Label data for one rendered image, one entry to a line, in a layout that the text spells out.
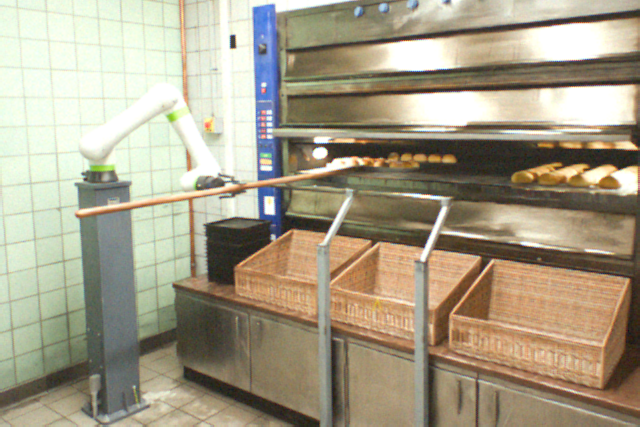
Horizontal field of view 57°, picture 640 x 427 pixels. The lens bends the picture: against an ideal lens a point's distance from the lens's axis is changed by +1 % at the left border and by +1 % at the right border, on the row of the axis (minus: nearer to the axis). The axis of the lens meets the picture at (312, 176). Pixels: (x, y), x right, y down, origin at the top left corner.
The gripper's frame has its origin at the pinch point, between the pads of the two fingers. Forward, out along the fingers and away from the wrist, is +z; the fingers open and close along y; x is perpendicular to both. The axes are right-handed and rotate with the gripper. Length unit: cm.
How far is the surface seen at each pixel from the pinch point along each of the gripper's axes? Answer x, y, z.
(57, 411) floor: 47, 119, -92
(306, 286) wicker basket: -19, 48, 24
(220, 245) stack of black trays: -28, 39, -47
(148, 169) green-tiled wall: -34, 0, -120
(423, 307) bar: -9, 41, 90
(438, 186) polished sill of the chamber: -69, 3, 66
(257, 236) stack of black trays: -44, 35, -33
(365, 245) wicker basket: -60, 35, 29
